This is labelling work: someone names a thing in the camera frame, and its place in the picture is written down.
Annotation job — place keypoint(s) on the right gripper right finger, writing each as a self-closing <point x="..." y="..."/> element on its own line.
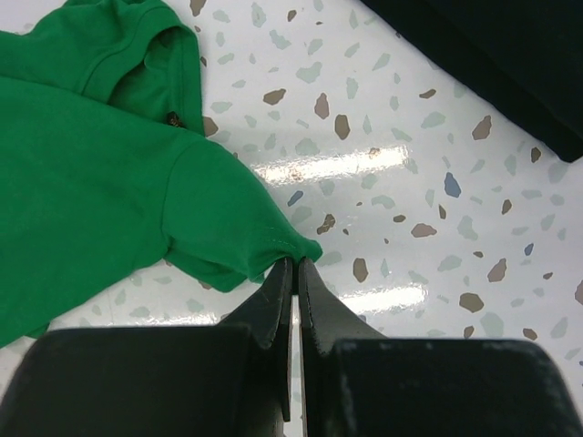
<point x="358" y="382"/>

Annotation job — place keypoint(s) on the folded black t-shirt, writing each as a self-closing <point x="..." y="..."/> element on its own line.
<point x="523" y="57"/>

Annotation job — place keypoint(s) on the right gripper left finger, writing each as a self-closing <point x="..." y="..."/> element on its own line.
<point x="228" y="379"/>

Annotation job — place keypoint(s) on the green t-shirt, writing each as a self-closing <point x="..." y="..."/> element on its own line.
<point x="106" y="169"/>

